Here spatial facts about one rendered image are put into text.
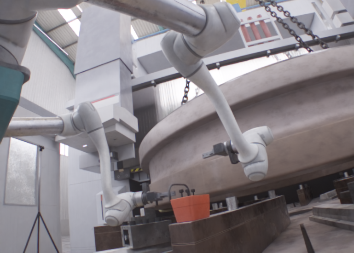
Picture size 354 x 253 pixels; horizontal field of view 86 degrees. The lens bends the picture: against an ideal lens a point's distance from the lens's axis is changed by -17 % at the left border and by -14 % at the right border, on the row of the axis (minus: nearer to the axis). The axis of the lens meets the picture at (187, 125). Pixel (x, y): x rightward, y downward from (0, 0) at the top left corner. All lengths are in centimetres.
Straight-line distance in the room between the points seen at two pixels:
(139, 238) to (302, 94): 195
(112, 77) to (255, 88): 337
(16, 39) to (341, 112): 198
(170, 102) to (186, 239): 469
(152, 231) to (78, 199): 422
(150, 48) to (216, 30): 786
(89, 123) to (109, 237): 236
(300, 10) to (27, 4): 900
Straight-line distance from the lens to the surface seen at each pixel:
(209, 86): 91
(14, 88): 42
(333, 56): 208
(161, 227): 232
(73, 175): 648
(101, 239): 345
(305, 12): 917
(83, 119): 133
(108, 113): 376
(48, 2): 45
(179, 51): 83
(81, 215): 621
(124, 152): 452
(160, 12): 58
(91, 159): 494
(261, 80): 189
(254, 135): 107
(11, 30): 50
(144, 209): 239
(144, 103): 581
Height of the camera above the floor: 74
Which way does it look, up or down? 22 degrees up
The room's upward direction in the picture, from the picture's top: 10 degrees counter-clockwise
